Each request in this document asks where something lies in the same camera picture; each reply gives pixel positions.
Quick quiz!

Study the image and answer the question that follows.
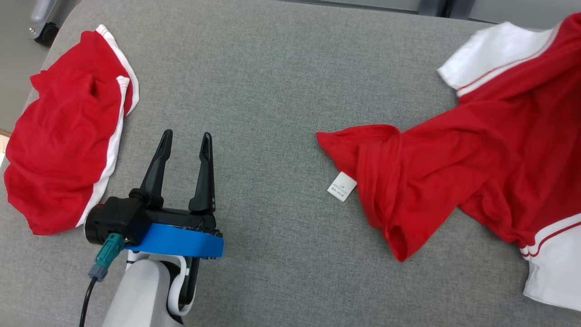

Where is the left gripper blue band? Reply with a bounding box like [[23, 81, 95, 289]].
[[123, 129, 225, 317]]

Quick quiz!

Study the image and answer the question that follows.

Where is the red Bulls shorts white stripe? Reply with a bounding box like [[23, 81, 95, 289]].
[[3, 24, 140, 236]]

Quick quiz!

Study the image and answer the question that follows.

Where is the red Bulls basketball jersey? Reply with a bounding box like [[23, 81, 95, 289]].
[[316, 12, 581, 313]]

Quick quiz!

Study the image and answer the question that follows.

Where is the round white wood-rimmed basket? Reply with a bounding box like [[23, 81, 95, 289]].
[[0, 129, 11, 169]]

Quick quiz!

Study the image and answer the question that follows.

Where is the grey cart leg with caster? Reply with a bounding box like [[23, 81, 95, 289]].
[[28, 0, 60, 46]]

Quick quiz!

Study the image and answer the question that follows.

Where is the left black cable teal plug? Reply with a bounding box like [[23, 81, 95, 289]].
[[79, 233, 126, 327]]

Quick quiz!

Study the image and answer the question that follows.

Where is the grey partition post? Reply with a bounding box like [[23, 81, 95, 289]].
[[417, 0, 473, 20]]

